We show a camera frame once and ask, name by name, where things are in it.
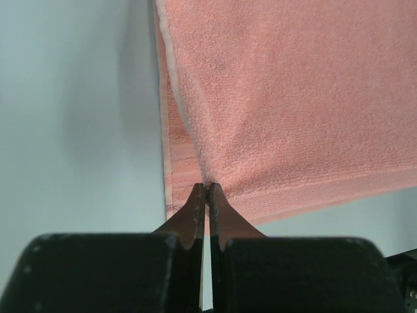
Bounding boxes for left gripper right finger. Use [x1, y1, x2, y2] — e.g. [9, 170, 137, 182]
[208, 184, 406, 312]

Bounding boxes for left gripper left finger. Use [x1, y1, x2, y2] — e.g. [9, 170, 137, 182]
[1, 184, 205, 312]

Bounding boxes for pink terry towel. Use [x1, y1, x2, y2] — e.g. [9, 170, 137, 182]
[154, 1, 416, 224]

